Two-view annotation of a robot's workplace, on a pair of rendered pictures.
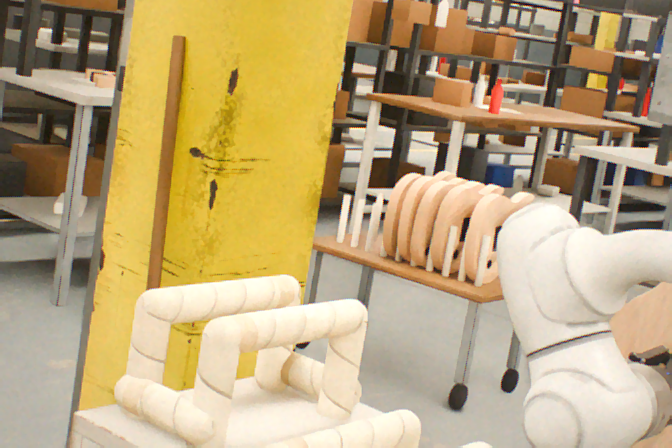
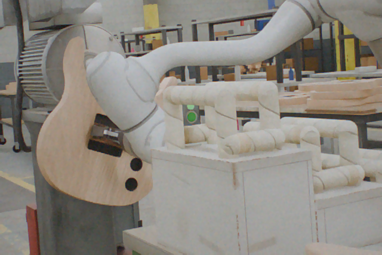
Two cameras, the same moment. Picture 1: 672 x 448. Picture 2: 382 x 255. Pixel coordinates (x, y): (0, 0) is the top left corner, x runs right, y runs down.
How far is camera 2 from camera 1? 1.38 m
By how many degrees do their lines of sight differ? 67
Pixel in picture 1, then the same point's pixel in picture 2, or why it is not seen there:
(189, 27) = not seen: outside the picture
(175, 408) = (270, 133)
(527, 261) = (127, 77)
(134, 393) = (246, 139)
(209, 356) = (276, 100)
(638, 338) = (64, 132)
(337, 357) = not seen: hidden behind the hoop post
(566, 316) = (151, 97)
